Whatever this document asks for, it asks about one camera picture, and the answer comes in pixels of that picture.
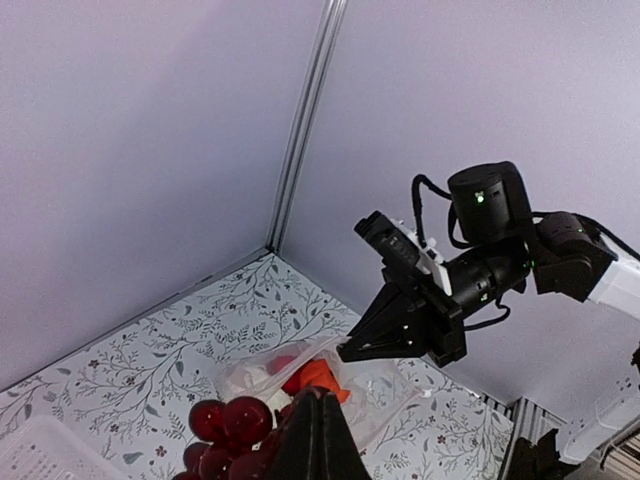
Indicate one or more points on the floral patterned table mat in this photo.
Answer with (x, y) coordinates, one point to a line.
(128, 396)

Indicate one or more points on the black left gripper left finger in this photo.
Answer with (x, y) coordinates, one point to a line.
(298, 440)

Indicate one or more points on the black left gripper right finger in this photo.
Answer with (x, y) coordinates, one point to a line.
(339, 457)

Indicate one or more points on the white perforated plastic basket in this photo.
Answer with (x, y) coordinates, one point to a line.
(44, 448)

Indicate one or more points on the dark red toy grapes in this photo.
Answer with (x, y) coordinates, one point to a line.
(234, 439)

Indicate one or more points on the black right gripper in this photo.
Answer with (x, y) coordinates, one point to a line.
(414, 317)

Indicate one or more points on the right aluminium frame post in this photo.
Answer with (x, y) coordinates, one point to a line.
(302, 124)

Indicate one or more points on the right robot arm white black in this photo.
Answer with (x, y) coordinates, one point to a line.
(568, 253)

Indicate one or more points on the clear zip top bag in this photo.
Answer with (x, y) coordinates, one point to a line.
(371, 393)

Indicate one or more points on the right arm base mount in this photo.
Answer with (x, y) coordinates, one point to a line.
(540, 461)

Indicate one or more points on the red toy pepper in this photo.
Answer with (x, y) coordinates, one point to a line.
(288, 369)

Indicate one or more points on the white toy cauliflower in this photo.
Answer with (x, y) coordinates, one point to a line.
(255, 382)

